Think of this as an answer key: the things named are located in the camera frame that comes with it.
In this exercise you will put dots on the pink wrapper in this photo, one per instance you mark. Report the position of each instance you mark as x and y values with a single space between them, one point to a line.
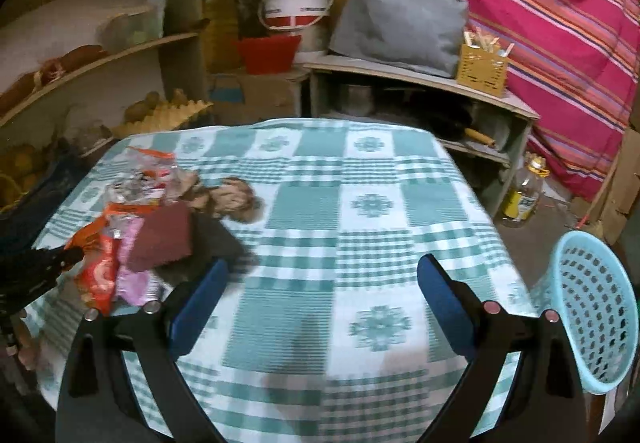
131 284

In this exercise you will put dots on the black pan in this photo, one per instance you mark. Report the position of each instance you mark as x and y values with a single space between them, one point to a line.
440 115

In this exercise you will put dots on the yellow cutlery holder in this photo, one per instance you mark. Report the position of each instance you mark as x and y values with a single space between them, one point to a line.
481 70

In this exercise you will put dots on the cardboard box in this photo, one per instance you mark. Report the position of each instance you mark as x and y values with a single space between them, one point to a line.
265 95

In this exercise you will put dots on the white plastic tub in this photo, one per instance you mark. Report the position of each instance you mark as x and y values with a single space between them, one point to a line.
312 43

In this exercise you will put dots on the person's left hand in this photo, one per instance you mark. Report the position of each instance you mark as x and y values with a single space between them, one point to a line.
27 338

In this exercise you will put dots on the light blue plastic basket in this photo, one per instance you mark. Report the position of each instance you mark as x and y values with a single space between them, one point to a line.
590 303

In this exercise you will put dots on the brown sweet potato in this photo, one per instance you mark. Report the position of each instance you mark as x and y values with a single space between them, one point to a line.
75 59

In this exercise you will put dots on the clear plastic wrapper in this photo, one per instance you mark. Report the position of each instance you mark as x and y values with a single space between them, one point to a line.
140 180

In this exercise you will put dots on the pink striped blanket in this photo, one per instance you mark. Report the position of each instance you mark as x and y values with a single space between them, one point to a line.
540 23

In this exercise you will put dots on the large potato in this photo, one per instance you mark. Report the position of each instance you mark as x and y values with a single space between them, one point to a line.
142 107

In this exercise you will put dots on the cardboard sheet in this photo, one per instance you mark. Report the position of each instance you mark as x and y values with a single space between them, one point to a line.
617 188

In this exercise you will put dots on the grey cushion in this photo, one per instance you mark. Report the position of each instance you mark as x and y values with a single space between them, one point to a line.
395 18

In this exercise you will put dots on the red plastic basin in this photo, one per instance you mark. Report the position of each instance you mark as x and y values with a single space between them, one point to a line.
267 54

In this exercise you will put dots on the green white checked tablecloth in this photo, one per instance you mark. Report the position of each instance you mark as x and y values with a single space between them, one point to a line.
320 223

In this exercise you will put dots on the wooden cabinet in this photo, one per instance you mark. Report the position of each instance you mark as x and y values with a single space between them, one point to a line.
425 83

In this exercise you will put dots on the small potato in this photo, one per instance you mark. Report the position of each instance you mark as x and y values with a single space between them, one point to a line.
180 97

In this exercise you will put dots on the clear plastic container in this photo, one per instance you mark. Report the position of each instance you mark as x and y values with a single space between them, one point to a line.
132 29

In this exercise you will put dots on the bundle of wooden utensils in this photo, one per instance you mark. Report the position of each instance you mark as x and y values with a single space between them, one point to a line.
487 44

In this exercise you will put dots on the brown crumpled paper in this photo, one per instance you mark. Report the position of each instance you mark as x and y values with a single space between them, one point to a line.
235 198

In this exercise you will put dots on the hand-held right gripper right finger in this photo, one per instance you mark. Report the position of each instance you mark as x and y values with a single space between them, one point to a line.
445 308

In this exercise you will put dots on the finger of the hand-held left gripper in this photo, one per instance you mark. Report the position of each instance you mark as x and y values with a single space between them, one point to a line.
60 259

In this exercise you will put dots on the maroon scouring pad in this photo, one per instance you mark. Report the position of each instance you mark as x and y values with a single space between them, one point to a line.
160 238

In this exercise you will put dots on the orange snack wrapper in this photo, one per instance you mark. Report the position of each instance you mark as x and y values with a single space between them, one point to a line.
97 273

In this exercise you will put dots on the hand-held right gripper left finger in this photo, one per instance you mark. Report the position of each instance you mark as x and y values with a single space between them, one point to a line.
200 308

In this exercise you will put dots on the small cooking oil bottle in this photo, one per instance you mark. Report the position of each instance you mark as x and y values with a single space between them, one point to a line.
522 198

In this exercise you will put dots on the yellow egg tray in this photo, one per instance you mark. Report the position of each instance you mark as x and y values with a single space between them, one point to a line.
165 120

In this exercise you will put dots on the large yellow oil jug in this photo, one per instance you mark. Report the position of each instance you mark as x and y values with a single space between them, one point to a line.
220 18

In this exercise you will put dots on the dark wrapper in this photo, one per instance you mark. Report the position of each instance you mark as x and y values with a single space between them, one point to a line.
217 245

